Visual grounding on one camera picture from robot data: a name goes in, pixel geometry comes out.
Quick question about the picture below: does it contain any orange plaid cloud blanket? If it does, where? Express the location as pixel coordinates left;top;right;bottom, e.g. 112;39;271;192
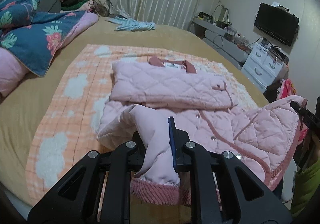
25;44;257;204

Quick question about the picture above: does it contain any pile of clothes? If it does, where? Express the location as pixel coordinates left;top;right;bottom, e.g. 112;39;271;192
60;0;111;17

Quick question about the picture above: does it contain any black flat television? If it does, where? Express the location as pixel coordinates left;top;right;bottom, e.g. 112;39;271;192
254;3;299;47

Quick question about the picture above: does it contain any navy floral duvet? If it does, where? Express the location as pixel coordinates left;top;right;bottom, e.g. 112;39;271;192
0;0;99;100

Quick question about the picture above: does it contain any light blue garment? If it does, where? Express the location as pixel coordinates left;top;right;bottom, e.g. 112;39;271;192
107;17;156;32

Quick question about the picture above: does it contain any grey cluttered desk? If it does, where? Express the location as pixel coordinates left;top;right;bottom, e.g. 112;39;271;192
193;16;248;69

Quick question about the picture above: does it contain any pink quilted jacket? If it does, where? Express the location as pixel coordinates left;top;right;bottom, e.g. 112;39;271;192
97;57;307;205

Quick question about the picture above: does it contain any white drawer cabinet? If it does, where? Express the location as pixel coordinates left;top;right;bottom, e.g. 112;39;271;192
241;43;289;93

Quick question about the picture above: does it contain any green sleeved forearm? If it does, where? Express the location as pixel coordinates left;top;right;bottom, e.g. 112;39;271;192
291;159;320;217

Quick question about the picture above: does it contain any pink cartoon cloth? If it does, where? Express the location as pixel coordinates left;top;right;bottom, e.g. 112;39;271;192
276;78;297;100

